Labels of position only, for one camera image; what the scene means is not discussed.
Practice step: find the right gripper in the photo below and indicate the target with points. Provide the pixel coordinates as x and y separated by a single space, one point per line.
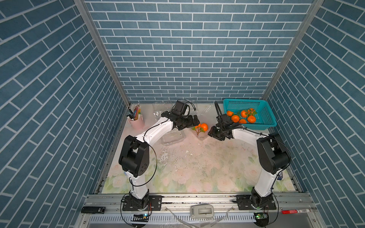
212 133

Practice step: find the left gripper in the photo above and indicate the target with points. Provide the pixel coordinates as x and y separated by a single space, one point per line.
190 123

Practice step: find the clear clamshell container front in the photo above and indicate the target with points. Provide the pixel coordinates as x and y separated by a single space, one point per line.
199 134

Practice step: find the clear clamshell container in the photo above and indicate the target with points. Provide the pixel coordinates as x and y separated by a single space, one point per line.
203 108
172 137
159 108
199 134

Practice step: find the teal plastic basket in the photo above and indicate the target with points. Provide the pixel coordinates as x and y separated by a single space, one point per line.
265 117

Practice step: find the clear clamshell container back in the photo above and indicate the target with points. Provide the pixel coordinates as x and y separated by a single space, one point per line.
203 108

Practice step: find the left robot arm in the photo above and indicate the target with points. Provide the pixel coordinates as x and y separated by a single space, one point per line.
134 157

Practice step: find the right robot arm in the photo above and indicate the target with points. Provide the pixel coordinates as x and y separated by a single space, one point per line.
274 156

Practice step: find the pink pen cup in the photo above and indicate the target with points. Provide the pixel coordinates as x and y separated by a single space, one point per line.
137 124

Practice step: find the pens in cup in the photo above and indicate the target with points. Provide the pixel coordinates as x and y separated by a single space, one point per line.
134 112

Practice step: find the blue stapler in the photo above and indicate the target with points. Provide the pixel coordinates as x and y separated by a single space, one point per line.
280 176

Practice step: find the grey tape dispenser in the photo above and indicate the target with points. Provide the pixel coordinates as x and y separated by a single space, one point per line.
202 211

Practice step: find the red marker pen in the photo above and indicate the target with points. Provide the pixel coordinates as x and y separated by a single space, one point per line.
295 211

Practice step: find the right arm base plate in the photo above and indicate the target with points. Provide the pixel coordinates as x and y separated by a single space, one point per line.
255 202

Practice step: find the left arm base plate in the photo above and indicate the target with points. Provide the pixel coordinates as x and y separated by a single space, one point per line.
151 202

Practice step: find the black device on rail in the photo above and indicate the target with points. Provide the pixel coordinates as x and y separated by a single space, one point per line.
93 210

